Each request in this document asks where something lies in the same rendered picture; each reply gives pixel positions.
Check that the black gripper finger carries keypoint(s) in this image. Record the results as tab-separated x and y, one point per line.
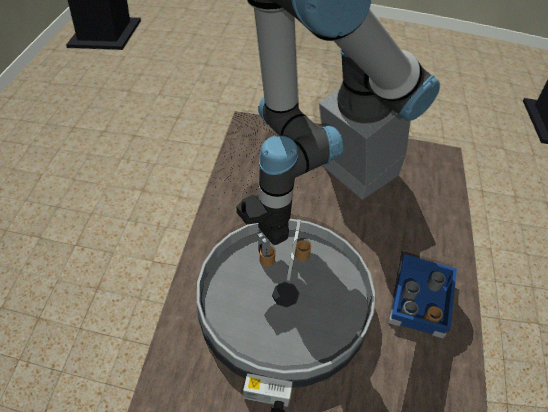
260	237
265	249

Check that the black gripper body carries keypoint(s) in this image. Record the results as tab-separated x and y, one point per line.
272	214

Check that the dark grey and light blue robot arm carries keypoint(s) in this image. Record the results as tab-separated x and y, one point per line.
397	80

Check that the grey metal sleeve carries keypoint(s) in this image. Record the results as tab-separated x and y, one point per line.
410	305
433	285
413	286

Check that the bronze bushing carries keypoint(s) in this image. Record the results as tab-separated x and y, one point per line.
303	245
268	261
436	312

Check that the blue crate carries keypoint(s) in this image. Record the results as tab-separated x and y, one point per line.
420	270

